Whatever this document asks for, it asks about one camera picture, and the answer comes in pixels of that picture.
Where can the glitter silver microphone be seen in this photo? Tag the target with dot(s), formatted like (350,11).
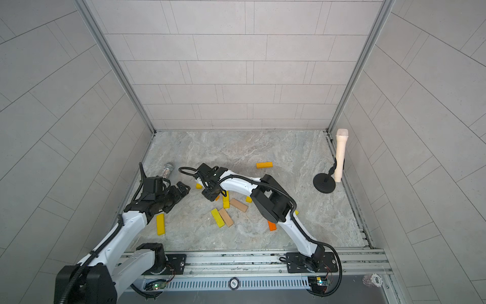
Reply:
(167,170)

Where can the amber orange far block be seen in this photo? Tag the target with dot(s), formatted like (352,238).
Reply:
(264,165)

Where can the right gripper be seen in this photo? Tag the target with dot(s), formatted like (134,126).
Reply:
(208,194)

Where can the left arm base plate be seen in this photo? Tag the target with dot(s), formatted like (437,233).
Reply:
(164,264)

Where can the aluminium rail frame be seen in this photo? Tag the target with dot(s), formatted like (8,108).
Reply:
(365,268)

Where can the left circuit board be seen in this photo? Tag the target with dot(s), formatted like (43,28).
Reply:
(156,285)

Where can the tan wood lower block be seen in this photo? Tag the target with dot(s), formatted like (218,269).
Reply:
(226,217)

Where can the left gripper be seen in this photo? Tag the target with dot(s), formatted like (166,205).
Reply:
(183,189)

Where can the tan wood block centre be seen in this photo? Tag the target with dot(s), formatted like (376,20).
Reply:
(239,205)

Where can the right circuit board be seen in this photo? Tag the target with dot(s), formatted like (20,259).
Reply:
(318,285)

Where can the tan wood block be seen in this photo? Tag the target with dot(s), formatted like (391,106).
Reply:
(226,217)
(239,205)

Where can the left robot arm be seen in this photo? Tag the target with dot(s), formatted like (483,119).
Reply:
(100,277)

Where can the red orange block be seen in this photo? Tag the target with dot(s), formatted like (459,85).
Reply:
(272,226)

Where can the circuit board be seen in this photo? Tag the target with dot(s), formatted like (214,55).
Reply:
(156,285)
(318,285)

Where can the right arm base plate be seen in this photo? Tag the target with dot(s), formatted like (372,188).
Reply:
(298,263)

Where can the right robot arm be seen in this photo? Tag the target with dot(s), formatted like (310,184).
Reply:
(278,207)

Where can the beige microphone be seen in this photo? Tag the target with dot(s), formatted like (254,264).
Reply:
(341,140)

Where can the round sticker on rail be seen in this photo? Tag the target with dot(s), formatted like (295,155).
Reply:
(234,283)

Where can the lime yellow lower block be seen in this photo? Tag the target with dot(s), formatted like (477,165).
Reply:
(218,219)

